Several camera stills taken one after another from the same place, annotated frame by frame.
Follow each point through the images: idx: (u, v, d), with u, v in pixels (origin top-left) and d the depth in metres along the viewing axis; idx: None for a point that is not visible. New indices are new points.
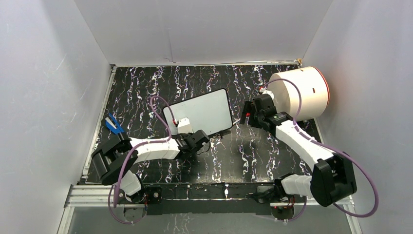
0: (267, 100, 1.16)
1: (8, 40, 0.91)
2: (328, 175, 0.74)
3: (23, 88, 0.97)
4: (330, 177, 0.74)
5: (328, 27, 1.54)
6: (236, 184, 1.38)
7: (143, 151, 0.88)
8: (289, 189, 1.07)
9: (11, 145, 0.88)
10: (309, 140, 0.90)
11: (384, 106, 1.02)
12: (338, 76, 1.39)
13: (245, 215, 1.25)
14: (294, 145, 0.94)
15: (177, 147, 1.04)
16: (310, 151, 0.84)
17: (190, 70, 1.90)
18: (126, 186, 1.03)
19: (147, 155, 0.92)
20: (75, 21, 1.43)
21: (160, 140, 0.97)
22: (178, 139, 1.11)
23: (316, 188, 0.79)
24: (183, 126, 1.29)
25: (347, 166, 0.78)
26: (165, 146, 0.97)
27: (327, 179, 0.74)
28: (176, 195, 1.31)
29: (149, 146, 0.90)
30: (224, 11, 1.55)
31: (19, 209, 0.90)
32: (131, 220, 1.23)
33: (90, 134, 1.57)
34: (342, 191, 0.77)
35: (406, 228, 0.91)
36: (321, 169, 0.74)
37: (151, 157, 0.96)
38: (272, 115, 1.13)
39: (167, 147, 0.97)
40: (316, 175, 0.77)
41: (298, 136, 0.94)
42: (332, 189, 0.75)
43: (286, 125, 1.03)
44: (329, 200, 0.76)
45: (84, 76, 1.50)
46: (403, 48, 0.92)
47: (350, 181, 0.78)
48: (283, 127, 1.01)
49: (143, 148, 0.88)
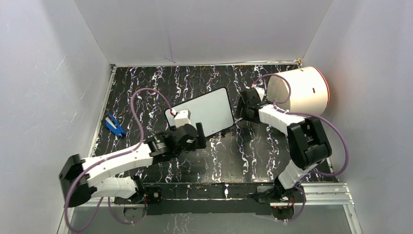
0: (251, 91, 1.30)
1: (9, 40, 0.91)
2: (298, 133, 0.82)
3: (23, 88, 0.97)
4: (301, 135, 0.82)
5: (328, 27, 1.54)
6: (236, 183, 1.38)
7: (99, 172, 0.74)
8: (287, 183, 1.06)
9: (11, 145, 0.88)
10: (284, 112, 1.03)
11: (384, 106, 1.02)
12: (338, 76, 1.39)
13: (245, 215, 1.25)
14: (272, 120, 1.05)
15: (149, 154, 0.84)
16: (284, 118, 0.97)
17: (190, 70, 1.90)
18: (117, 193, 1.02)
19: (110, 173, 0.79)
20: (76, 21, 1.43)
21: (123, 152, 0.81)
22: (153, 141, 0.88)
23: (293, 151, 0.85)
24: (181, 119, 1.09)
25: (318, 126, 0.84)
26: (130, 158, 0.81)
27: (298, 137, 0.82)
28: (176, 195, 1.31)
29: (106, 165, 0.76)
30: (224, 11, 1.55)
31: (19, 209, 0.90)
32: (131, 220, 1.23)
33: (90, 134, 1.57)
34: (319, 151, 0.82)
35: (407, 228, 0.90)
36: (291, 129, 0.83)
37: (119, 171, 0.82)
38: (257, 104, 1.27)
39: (134, 160, 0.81)
40: (290, 138, 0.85)
41: (274, 112, 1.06)
42: (305, 147, 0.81)
43: (267, 107, 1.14)
44: (305, 159, 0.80)
45: (84, 76, 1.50)
46: (403, 48, 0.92)
47: (323, 141, 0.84)
48: (263, 109, 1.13)
49: (98, 169, 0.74)
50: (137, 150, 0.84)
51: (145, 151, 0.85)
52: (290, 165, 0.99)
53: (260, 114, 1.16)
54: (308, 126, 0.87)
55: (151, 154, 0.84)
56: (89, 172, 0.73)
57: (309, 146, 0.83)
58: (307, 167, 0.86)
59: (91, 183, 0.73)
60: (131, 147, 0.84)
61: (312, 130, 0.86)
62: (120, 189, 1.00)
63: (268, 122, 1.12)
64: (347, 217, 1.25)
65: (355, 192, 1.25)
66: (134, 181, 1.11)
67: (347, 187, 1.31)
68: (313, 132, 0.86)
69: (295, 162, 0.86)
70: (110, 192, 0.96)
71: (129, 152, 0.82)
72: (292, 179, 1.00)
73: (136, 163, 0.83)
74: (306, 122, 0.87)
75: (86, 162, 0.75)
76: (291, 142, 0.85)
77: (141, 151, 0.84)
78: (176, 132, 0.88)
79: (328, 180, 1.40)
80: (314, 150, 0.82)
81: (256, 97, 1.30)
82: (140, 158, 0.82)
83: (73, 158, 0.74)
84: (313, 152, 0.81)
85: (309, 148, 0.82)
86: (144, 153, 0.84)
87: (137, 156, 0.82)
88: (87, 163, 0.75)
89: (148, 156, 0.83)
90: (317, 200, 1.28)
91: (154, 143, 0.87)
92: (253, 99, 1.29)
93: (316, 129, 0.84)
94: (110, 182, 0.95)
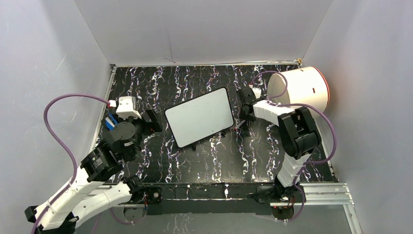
0: (246, 89, 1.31)
1: (8, 40, 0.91)
2: (289, 124, 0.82)
3: (23, 88, 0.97)
4: (291, 125, 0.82)
5: (328, 27, 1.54)
6: (236, 184, 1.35)
7: (49, 217, 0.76)
8: (286, 182, 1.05)
9: (11, 145, 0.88)
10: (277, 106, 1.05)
11: (384, 106, 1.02)
12: (338, 75, 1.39)
13: (245, 215, 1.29)
14: (266, 114, 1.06)
15: (88, 179, 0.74)
16: (275, 110, 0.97)
17: (190, 70, 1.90)
18: (112, 203, 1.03)
19: (67, 209, 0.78)
20: (75, 21, 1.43)
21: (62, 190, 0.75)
22: (90, 160, 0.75)
23: (286, 141, 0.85)
24: (126, 112, 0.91)
25: (308, 117, 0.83)
26: (69, 193, 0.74)
27: (288, 126, 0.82)
28: (176, 195, 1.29)
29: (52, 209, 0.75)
30: (224, 11, 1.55)
31: (18, 210, 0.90)
32: (131, 221, 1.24)
33: (90, 134, 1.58)
34: (310, 140, 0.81)
35: (407, 228, 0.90)
36: (282, 119, 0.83)
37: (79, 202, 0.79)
38: (253, 101, 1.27)
39: (74, 192, 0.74)
40: (281, 128, 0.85)
41: (267, 106, 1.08)
42: (295, 136, 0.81)
43: (261, 103, 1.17)
44: (296, 147, 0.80)
45: (84, 76, 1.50)
46: (403, 49, 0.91)
47: (313, 129, 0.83)
48: (258, 104, 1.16)
49: (48, 214, 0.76)
50: (75, 180, 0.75)
51: (84, 177, 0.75)
52: (286, 160, 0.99)
53: (255, 109, 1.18)
54: (298, 116, 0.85)
55: (89, 180, 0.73)
56: (42, 221, 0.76)
57: (299, 135, 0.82)
58: (299, 157, 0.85)
59: (51, 227, 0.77)
60: (68, 181, 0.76)
61: (303, 121, 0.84)
62: (110, 202, 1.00)
63: (261, 117, 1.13)
64: (347, 217, 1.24)
65: (355, 192, 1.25)
66: (124, 184, 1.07)
67: (347, 187, 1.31)
68: (303, 122, 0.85)
69: (288, 151, 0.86)
70: (101, 208, 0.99)
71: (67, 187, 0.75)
72: (290, 173, 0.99)
73: (82, 191, 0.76)
74: (296, 112, 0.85)
75: (37, 212, 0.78)
76: (282, 131, 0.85)
77: (79, 180, 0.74)
78: (108, 142, 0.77)
79: (328, 180, 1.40)
80: (306, 139, 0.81)
81: (252, 95, 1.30)
82: (79, 188, 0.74)
83: (28, 211, 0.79)
84: (303, 142, 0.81)
85: (300, 137, 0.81)
86: (82, 180, 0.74)
87: (75, 188, 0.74)
88: (38, 212, 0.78)
89: (86, 183, 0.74)
90: (317, 200, 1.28)
91: (91, 163, 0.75)
92: (248, 96, 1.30)
93: (306, 119, 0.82)
94: (94, 201, 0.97)
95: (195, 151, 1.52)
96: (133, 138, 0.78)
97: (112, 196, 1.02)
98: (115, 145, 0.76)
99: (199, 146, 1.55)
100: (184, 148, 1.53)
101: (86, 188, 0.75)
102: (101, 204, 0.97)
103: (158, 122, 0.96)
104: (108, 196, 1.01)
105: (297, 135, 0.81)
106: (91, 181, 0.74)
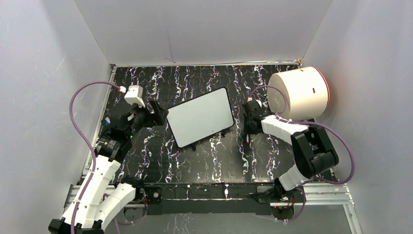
0: (252, 102, 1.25)
1: (8, 40, 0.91)
2: (305, 144, 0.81)
3: (23, 88, 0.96)
4: (307, 145, 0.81)
5: (328, 27, 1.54)
6: (236, 184, 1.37)
7: (85, 213, 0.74)
8: (288, 185, 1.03)
9: (11, 144, 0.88)
10: (288, 122, 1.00)
11: (384, 106, 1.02)
12: (338, 75, 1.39)
13: (245, 216, 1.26)
14: (276, 131, 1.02)
15: (109, 160, 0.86)
16: (286, 128, 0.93)
17: (190, 70, 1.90)
18: (123, 202, 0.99)
19: (96, 204, 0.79)
20: (75, 21, 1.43)
21: (87, 181, 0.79)
22: (103, 145, 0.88)
23: (300, 161, 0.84)
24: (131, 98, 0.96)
25: (323, 135, 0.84)
26: (97, 179, 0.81)
27: (303, 146, 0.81)
28: (176, 195, 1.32)
29: (85, 204, 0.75)
30: (224, 11, 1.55)
31: (18, 210, 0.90)
32: (131, 221, 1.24)
33: (90, 134, 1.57)
34: (325, 160, 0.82)
35: (407, 228, 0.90)
36: (296, 138, 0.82)
37: (102, 195, 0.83)
38: (259, 115, 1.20)
39: (102, 175, 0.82)
40: (294, 147, 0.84)
41: (276, 122, 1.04)
42: (310, 157, 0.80)
43: (269, 118, 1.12)
44: (312, 168, 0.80)
45: (84, 76, 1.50)
46: (404, 49, 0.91)
47: (328, 148, 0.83)
48: (266, 120, 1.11)
49: (82, 211, 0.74)
50: (97, 167, 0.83)
51: (103, 162, 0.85)
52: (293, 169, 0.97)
53: (263, 125, 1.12)
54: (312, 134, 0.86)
55: (110, 159, 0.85)
56: (77, 222, 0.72)
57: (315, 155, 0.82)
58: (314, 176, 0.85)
59: (87, 225, 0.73)
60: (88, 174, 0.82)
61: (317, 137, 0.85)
62: (122, 200, 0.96)
63: (271, 133, 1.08)
64: (347, 217, 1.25)
65: (355, 192, 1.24)
66: (125, 183, 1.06)
67: (347, 187, 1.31)
68: (318, 141, 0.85)
69: (302, 171, 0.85)
70: (116, 210, 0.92)
71: (91, 177, 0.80)
72: (295, 182, 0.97)
73: (106, 176, 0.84)
74: (310, 130, 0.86)
75: (67, 218, 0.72)
76: (297, 151, 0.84)
77: (101, 166, 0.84)
78: (114, 124, 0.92)
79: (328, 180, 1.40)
80: (321, 158, 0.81)
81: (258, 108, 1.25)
82: (105, 170, 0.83)
83: (51, 226, 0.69)
84: (320, 162, 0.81)
85: (316, 157, 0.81)
86: (104, 165, 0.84)
87: (101, 172, 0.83)
88: (68, 218, 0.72)
89: (109, 163, 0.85)
90: (317, 200, 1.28)
91: (103, 147, 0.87)
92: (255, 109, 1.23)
93: (321, 137, 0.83)
94: (106, 204, 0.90)
95: (195, 151, 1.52)
96: (132, 112, 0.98)
97: (120, 194, 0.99)
98: (120, 122, 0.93)
99: (199, 146, 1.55)
100: (184, 148, 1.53)
101: (110, 169, 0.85)
102: (115, 202, 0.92)
103: (158, 113, 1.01)
104: (118, 196, 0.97)
105: (312, 155, 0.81)
106: (113, 161, 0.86)
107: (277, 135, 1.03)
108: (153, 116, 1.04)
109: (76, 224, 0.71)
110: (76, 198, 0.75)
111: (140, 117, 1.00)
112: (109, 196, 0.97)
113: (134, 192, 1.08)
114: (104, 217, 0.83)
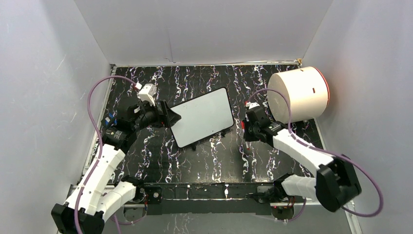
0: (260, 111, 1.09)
1: (8, 40, 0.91)
2: (332, 180, 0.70)
3: (23, 88, 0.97)
4: (334, 181, 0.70)
5: (328, 27, 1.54)
6: (236, 184, 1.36)
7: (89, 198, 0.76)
8: (290, 191, 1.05)
9: (12, 144, 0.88)
10: (307, 146, 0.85)
11: (384, 106, 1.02)
12: (338, 75, 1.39)
13: (245, 216, 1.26)
14: (296, 156, 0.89)
15: (114, 148, 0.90)
16: (311, 157, 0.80)
17: (190, 70, 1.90)
18: (124, 199, 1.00)
19: (99, 191, 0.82)
20: (75, 21, 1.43)
21: (93, 167, 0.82)
22: (108, 134, 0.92)
23: (323, 194, 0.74)
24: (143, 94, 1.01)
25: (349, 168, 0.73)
26: (103, 166, 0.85)
27: (330, 183, 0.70)
28: (176, 195, 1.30)
29: (89, 189, 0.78)
30: (224, 11, 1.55)
31: (18, 210, 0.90)
32: (131, 220, 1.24)
33: (90, 134, 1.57)
34: (350, 195, 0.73)
35: (407, 228, 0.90)
36: (323, 174, 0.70)
37: (104, 184, 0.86)
38: (268, 126, 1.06)
39: (107, 163, 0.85)
40: (319, 182, 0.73)
41: (295, 144, 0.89)
42: (338, 196, 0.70)
43: (283, 135, 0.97)
44: (338, 205, 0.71)
45: (84, 76, 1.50)
46: (403, 49, 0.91)
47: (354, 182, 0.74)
48: (280, 138, 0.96)
49: (86, 197, 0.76)
50: (102, 155, 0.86)
51: (109, 150, 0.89)
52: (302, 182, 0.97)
53: (274, 141, 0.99)
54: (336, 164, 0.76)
55: (116, 147, 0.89)
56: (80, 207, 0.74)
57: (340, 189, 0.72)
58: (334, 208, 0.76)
59: (89, 211, 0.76)
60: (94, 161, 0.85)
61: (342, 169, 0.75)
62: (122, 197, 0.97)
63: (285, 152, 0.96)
64: (347, 217, 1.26)
65: None
66: (125, 182, 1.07)
67: None
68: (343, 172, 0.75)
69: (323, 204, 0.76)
70: (117, 204, 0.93)
71: (97, 164, 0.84)
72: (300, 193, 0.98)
73: (111, 165, 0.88)
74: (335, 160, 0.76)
75: (71, 203, 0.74)
76: (321, 185, 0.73)
77: (106, 154, 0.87)
78: (121, 115, 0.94)
79: None
80: (346, 194, 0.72)
81: None
82: (110, 158, 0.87)
83: (54, 210, 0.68)
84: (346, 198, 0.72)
85: (343, 193, 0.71)
86: (110, 153, 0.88)
87: (106, 160, 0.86)
88: (72, 202, 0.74)
89: (115, 151, 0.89)
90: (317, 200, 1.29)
91: (110, 137, 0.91)
92: (263, 120, 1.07)
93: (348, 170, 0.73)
94: (108, 198, 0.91)
95: (195, 151, 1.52)
96: (140, 107, 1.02)
97: (122, 190, 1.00)
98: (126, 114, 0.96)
99: (199, 146, 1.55)
100: (184, 148, 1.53)
101: (115, 158, 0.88)
102: (116, 198, 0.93)
103: (165, 114, 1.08)
104: (119, 191, 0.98)
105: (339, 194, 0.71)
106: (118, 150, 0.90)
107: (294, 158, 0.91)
108: (161, 116, 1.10)
109: (80, 209, 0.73)
110: (81, 184, 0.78)
111: (150, 115, 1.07)
112: (110, 192, 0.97)
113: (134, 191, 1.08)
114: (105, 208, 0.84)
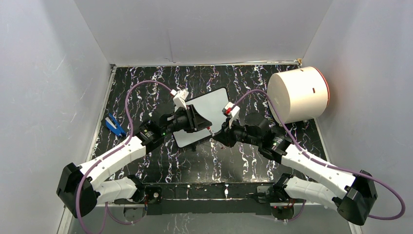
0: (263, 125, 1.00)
1: (8, 39, 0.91)
2: (360, 201, 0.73)
3: (23, 88, 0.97)
4: (361, 202, 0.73)
5: (328, 27, 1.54)
6: (236, 184, 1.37)
7: (99, 172, 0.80)
8: (296, 196, 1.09)
9: (11, 144, 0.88)
10: (325, 165, 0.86)
11: (384, 106, 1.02)
12: (338, 76, 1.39)
13: (245, 215, 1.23)
14: (312, 175, 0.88)
15: (141, 144, 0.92)
16: (336, 181, 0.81)
17: (190, 70, 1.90)
18: (120, 195, 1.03)
19: (110, 171, 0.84)
20: (75, 21, 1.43)
21: (117, 149, 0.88)
22: (141, 131, 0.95)
23: (347, 213, 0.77)
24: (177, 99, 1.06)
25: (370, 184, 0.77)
26: (124, 152, 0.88)
27: (359, 204, 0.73)
28: (176, 195, 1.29)
29: (105, 165, 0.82)
30: (224, 10, 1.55)
31: (17, 210, 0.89)
32: (131, 220, 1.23)
33: (90, 134, 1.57)
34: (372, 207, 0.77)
35: (406, 227, 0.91)
36: (352, 198, 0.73)
37: (117, 168, 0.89)
38: (272, 142, 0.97)
39: (129, 151, 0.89)
40: (346, 204, 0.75)
41: (311, 164, 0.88)
42: (365, 213, 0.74)
43: (291, 151, 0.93)
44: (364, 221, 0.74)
45: (83, 76, 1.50)
46: (403, 49, 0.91)
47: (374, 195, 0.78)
48: (290, 157, 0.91)
49: (98, 170, 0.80)
50: (129, 143, 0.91)
51: (137, 142, 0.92)
52: (310, 191, 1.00)
53: (280, 157, 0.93)
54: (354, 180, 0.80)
55: (143, 143, 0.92)
56: (90, 174, 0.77)
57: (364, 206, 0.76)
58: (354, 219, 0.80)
59: (94, 184, 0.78)
60: (122, 143, 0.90)
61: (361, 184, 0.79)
62: (121, 191, 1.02)
63: (294, 168, 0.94)
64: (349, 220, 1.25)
65: None
66: (129, 179, 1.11)
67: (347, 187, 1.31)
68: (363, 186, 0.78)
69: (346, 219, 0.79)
70: (112, 196, 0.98)
71: (121, 147, 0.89)
72: (309, 200, 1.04)
73: (131, 155, 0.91)
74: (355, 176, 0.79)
75: (83, 167, 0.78)
76: (347, 206, 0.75)
77: (133, 144, 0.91)
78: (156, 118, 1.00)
79: None
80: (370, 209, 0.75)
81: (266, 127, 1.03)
82: (134, 149, 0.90)
83: (68, 168, 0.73)
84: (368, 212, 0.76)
85: (368, 210, 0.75)
86: (137, 145, 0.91)
87: (130, 148, 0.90)
88: (84, 168, 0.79)
89: (141, 146, 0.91)
90: None
91: (142, 133, 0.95)
92: (266, 134, 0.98)
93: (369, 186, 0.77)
94: (109, 185, 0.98)
95: (195, 151, 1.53)
96: (174, 115, 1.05)
97: (123, 184, 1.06)
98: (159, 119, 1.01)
99: (199, 146, 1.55)
100: (184, 148, 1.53)
101: (138, 151, 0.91)
102: (116, 188, 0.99)
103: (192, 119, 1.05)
104: (121, 185, 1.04)
105: (366, 209, 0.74)
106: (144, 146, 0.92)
107: (309, 176, 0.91)
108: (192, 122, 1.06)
109: (87, 177, 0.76)
110: (100, 157, 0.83)
111: (182, 121, 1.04)
112: (113, 181, 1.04)
113: (134, 191, 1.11)
114: (102, 191, 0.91)
